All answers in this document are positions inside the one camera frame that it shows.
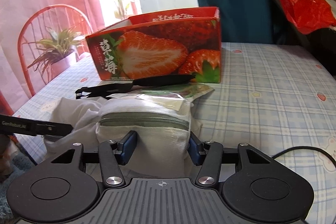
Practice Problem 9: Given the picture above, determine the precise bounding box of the red metal chair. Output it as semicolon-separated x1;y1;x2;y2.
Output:
17;4;93;96

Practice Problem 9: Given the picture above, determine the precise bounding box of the black cable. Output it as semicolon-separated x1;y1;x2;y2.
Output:
271;145;336;169

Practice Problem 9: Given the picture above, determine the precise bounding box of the red plastic bag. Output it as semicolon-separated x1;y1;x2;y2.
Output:
279;0;335;35

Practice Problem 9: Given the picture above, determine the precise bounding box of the potted green plant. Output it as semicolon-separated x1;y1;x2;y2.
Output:
27;26;84;75

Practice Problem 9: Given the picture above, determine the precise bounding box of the red strawberry cardboard box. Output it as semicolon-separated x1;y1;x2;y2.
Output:
86;7;222;84

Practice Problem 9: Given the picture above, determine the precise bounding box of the white zippered pouch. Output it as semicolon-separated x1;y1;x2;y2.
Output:
96;98;192;177

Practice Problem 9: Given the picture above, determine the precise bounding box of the white cloth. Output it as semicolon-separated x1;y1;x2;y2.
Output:
44;97;108;154

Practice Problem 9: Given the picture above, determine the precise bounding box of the green foil packet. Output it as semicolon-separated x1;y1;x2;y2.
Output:
108;83;214;110

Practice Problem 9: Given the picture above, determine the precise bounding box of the black strap with buckle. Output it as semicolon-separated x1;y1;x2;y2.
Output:
75;74;197;100

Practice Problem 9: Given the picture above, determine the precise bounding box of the checked strawberry tablecloth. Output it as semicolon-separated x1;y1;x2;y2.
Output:
11;41;336;224

